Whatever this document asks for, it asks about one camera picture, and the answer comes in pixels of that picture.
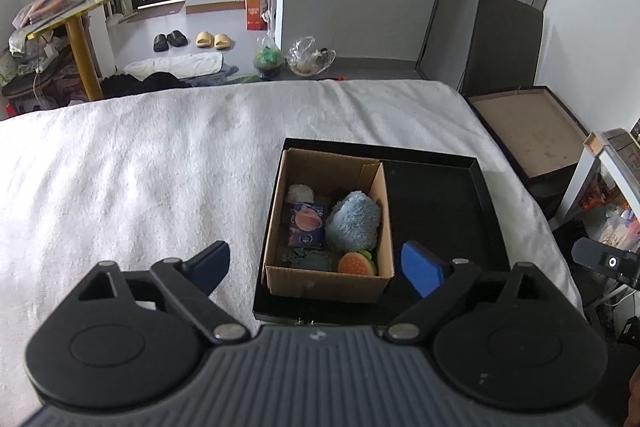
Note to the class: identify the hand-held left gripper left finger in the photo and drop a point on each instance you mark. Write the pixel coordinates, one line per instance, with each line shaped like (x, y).
(215, 264)

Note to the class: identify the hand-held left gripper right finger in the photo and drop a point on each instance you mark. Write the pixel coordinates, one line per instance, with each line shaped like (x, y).
(420, 269)

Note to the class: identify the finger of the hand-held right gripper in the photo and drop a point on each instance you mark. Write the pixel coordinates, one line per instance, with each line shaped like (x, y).
(600, 259)

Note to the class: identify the black shallow tray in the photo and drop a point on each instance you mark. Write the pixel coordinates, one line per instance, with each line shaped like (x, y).
(435, 207)

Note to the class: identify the burger plush toy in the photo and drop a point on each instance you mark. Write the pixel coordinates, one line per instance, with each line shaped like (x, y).
(356, 263)

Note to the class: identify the blue-grey fluffy plush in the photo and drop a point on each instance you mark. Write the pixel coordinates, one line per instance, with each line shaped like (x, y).
(352, 219)

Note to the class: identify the brown cardboard box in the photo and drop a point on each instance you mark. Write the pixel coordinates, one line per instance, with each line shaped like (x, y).
(325, 287)

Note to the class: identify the blue snack packet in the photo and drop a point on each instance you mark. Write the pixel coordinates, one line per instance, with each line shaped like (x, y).
(306, 224)

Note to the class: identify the white storage shelf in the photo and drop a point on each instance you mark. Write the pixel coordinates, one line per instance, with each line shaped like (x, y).
(610, 187)

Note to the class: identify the white blanket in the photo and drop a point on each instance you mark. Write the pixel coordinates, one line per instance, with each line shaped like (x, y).
(150, 182)

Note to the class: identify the black tray with brown bottom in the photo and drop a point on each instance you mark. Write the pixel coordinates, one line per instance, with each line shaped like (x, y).
(535, 132)

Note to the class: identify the blue cloth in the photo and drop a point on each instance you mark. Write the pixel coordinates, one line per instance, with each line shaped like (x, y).
(220, 77)

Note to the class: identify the dark clothes pile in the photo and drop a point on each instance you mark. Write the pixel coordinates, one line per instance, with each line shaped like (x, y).
(145, 84)

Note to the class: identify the white towel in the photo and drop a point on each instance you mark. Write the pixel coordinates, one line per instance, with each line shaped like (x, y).
(175, 64)

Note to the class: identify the green plastic bag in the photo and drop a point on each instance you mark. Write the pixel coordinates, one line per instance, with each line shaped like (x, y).
(268, 59)

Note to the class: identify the yellow slipper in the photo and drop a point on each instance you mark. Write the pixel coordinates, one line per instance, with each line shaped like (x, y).
(223, 41)
(203, 40)

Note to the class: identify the clear plastic bag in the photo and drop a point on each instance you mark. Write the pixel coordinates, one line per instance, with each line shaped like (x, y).
(310, 59)

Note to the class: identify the black slipper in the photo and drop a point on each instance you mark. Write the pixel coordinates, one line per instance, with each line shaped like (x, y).
(177, 38)
(159, 43)

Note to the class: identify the dark grey panel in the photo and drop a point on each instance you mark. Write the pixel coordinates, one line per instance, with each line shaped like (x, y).
(505, 42)

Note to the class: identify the yellow round table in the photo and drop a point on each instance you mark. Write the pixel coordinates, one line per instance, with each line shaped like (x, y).
(80, 52)

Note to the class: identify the orange cardboard box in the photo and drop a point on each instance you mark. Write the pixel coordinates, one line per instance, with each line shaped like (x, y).
(256, 14)

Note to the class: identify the clutter pile under table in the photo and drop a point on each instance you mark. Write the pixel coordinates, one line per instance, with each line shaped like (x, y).
(30, 67)

